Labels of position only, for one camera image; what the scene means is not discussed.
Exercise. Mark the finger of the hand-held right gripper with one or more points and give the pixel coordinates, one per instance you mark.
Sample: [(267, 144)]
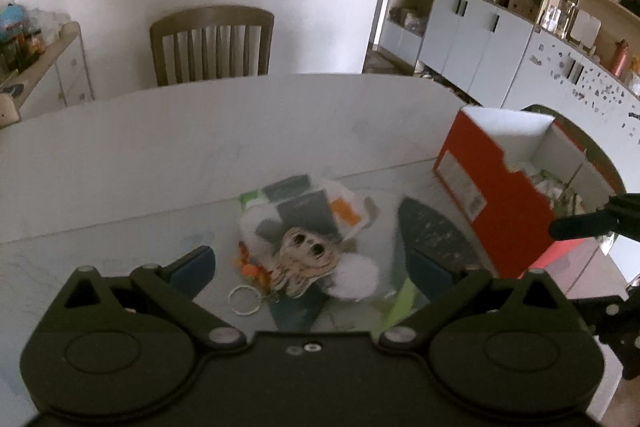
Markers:
[(622, 332), (580, 227)]

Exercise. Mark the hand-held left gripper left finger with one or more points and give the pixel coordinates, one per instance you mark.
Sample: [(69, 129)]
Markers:
[(192, 269)]

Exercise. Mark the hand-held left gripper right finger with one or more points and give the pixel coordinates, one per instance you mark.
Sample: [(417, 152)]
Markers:
[(430, 269)]

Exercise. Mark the light green stick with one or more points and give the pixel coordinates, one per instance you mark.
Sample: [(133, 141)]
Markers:
[(400, 304)]

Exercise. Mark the orange knotted charm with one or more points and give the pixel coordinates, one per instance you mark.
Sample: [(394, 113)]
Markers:
[(250, 267)]

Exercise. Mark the white fluffy pom-pom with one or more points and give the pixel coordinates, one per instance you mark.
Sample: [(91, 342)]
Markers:
[(355, 277)]

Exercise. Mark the red cardboard box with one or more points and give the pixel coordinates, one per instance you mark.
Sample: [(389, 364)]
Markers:
[(490, 187)]

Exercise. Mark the printed white tissue packet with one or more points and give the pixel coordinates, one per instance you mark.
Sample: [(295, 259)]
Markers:
[(300, 207)]

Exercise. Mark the dark speckled fan-shaped mat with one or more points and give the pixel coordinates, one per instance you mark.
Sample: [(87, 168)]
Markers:
[(440, 232)]

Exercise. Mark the pink bottle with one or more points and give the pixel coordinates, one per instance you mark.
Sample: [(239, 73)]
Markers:
[(621, 59)]

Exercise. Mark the white rounded board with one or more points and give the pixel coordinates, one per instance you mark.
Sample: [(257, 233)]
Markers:
[(585, 29)]

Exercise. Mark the clear glass pitcher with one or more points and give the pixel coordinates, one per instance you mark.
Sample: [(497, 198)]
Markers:
[(562, 17)]

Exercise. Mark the patterned doormat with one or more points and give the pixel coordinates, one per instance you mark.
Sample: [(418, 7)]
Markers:
[(387, 63)]

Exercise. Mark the wooden sideboard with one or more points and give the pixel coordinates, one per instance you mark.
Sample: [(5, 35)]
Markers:
[(70, 72)]

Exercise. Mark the beige wooden seat back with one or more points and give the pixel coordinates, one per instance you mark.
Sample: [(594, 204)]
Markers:
[(7, 109)]

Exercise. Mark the brown wooden chair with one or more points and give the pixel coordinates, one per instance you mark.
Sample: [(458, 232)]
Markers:
[(210, 19)]

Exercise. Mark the blue globe toy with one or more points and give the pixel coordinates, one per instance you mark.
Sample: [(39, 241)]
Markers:
[(11, 18)]

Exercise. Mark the large white wall cabinet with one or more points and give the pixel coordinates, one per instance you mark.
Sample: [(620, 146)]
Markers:
[(475, 37)]

